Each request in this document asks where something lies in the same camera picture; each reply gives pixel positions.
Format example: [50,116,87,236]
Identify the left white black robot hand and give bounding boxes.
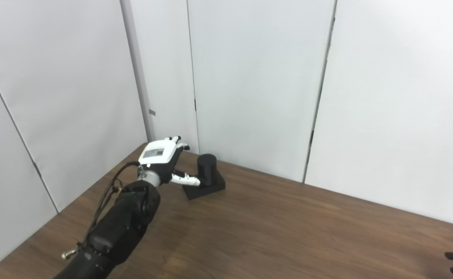
[137,136,201,187]

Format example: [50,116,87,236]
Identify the black peg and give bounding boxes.
[183,153,226,200]

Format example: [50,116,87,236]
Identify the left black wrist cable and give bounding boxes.
[61,162,148,259]

